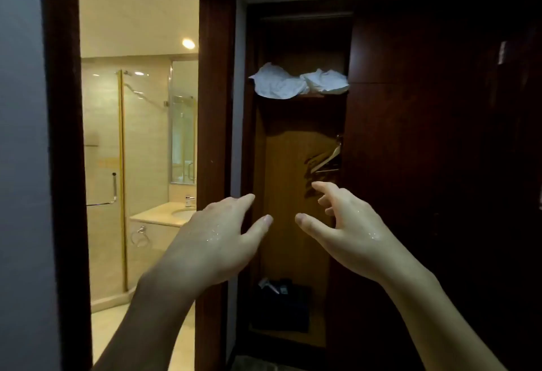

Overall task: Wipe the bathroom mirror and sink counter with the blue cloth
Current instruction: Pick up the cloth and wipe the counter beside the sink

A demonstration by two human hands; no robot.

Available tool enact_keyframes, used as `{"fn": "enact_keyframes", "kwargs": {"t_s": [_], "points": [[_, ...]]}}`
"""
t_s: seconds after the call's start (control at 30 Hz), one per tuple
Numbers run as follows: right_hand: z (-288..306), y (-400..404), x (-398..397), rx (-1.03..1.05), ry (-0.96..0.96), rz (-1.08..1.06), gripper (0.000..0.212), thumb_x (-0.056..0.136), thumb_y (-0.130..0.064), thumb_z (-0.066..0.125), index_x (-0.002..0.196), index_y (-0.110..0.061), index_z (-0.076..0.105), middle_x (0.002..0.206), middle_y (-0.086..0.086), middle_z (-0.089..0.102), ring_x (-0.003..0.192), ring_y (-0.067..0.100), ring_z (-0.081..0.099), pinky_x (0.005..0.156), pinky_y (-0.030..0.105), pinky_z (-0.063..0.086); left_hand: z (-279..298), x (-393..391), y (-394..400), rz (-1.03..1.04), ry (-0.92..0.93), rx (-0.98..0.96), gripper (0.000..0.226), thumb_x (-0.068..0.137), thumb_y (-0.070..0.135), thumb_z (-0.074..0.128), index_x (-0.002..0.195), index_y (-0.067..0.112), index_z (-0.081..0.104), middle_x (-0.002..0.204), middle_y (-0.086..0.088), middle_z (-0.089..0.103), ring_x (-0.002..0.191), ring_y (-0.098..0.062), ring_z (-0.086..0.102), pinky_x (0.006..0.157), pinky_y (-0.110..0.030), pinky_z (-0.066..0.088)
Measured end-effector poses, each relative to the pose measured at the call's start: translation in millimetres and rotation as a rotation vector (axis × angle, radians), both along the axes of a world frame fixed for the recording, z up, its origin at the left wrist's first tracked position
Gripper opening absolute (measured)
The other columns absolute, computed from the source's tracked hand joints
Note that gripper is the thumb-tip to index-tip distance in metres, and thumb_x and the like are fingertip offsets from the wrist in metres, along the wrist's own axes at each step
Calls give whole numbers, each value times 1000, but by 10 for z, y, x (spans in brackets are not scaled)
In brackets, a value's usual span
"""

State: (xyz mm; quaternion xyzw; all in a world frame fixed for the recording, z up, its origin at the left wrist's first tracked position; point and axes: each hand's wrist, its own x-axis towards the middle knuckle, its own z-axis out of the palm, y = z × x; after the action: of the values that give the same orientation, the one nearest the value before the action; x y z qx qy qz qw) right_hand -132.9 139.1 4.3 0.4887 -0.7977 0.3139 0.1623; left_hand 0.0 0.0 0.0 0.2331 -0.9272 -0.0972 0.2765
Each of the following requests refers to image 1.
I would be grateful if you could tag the person's right hand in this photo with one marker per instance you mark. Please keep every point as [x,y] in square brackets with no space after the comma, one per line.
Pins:
[360,239]

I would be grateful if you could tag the person's left hand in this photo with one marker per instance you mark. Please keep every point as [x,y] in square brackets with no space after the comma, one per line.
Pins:
[211,248]

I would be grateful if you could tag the silver framed wall mirror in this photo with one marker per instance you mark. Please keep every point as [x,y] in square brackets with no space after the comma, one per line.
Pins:
[184,138]

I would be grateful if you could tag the person's right forearm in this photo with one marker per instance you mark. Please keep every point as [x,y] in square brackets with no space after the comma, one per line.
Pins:
[432,324]

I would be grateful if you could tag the white ceramic sink basin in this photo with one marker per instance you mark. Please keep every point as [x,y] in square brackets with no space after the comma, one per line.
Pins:
[184,215]

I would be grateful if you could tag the chrome sink faucet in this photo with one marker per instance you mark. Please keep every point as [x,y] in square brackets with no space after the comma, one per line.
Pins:
[189,201]

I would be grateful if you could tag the wooden clothes hanger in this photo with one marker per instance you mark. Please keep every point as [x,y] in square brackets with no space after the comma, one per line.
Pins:
[328,160]

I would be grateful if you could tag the dark wooden wardrobe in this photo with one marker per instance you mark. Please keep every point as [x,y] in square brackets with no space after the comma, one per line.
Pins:
[402,129]

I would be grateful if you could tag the white crumpled cloth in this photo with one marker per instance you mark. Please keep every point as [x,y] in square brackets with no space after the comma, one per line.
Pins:
[277,83]
[328,81]

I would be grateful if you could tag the round ceiling downlight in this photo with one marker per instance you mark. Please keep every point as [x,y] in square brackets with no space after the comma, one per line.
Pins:
[189,44]

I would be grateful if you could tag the glass shower enclosure gold frame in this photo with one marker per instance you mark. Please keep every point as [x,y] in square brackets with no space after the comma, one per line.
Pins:
[122,172]

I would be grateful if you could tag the dark wooden door frame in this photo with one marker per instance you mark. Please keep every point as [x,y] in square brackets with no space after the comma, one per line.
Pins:
[63,129]

